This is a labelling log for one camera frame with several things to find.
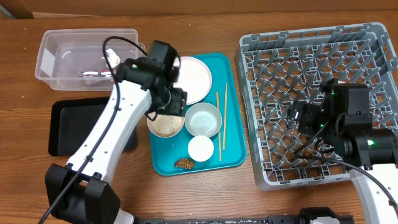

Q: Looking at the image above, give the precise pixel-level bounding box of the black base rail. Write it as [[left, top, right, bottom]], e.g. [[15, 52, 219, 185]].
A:
[[134, 207, 354, 224]]

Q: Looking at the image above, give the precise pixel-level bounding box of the black rectangular tray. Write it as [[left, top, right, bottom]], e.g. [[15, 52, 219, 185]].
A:
[[48, 96, 138, 157]]

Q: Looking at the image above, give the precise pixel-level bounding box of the right wooden chopstick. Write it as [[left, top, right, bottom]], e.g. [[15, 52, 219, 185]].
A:
[[222, 83, 228, 151]]

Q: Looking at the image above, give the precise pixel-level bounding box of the left wooden chopstick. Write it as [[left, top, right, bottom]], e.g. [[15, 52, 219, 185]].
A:
[[216, 91, 222, 162]]

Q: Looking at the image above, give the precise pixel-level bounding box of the wooden chopstick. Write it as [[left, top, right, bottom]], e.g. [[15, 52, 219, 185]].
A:
[[222, 83, 228, 151], [216, 91, 222, 162]]

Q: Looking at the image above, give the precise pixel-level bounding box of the clear plastic bin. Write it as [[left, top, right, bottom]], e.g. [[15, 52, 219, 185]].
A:
[[35, 29, 146, 91]]

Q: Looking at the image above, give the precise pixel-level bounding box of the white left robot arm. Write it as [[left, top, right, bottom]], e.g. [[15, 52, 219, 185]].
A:
[[39, 55, 187, 223]]

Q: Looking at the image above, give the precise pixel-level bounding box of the grey dishwasher rack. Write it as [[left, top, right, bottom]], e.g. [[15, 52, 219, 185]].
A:
[[235, 22, 397, 191]]

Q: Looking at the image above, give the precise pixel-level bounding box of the white paper cup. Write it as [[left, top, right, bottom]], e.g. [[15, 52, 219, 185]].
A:
[[188, 136, 214, 162]]

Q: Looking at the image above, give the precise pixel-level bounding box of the beige bowl with crumbs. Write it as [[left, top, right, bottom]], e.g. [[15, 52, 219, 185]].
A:
[[147, 114, 185, 138]]

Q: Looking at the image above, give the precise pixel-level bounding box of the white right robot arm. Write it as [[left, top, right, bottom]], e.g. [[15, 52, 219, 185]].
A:
[[287, 100, 397, 223]]

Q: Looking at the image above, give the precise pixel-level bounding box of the brown food scrap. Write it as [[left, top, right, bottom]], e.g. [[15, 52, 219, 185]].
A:
[[174, 159, 195, 170]]

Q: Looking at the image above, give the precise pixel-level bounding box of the teal plastic tray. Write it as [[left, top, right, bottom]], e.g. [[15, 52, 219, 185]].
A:
[[147, 53, 248, 176]]

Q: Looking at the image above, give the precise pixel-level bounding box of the white napkin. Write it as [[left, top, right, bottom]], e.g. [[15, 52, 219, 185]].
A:
[[105, 48, 121, 69]]

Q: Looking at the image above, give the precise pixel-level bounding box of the red snack wrapper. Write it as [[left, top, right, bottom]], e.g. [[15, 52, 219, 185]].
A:
[[79, 70, 113, 78]]

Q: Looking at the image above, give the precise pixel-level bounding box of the white round plate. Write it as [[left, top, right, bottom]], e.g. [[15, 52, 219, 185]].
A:
[[174, 57, 212, 105]]

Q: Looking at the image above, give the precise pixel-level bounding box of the grey empty bowl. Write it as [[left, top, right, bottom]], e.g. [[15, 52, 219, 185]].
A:
[[185, 103, 220, 138]]

